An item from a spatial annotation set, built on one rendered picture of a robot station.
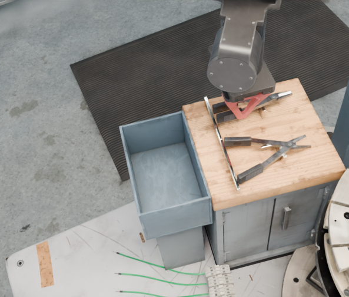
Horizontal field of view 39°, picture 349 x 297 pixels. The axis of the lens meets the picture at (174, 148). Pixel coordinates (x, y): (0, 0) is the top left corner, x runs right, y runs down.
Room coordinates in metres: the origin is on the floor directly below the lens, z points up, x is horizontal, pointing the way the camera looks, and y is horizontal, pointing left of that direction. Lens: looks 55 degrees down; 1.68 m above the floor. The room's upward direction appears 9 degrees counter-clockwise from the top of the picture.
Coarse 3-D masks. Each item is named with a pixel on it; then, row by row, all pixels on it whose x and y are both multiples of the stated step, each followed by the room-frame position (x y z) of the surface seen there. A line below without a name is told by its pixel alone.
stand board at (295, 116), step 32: (192, 128) 0.47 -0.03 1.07; (224, 128) 0.46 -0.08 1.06; (256, 128) 0.45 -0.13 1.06; (288, 128) 0.44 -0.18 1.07; (320, 128) 0.43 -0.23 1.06; (224, 160) 0.40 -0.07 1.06; (256, 160) 0.39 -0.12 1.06; (288, 160) 0.38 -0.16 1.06; (320, 160) 0.37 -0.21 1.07; (224, 192) 0.35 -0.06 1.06; (256, 192) 0.34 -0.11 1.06
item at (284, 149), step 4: (284, 148) 0.39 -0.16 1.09; (288, 148) 0.39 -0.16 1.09; (276, 152) 0.38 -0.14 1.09; (280, 152) 0.38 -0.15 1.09; (284, 152) 0.38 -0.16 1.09; (272, 156) 0.38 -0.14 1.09; (276, 156) 0.38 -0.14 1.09; (280, 156) 0.38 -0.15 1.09; (268, 160) 0.37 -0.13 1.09; (272, 160) 0.37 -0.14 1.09; (264, 164) 0.37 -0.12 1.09; (268, 164) 0.36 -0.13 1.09; (264, 168) 0.36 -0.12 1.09
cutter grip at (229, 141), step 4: (248, 136) 0.41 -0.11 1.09; (224, 140) 0.41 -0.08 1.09; (228, 140) 0.41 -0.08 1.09; (232, 140) 0.41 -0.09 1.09; (236, 140) 0.41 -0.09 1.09; (240, 140) 0.41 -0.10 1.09; (244, 140) 0.41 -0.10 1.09; (248, 140) 0.41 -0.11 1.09; (224, 144) 0.41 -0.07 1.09; (228, 144) 0.41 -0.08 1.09; (232, 144) 0.41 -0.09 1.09; (236, 144) 0.41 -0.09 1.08; (240, 144) 0.41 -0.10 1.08; (244, 144) 0.41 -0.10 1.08; (248, 144) 0.41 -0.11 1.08
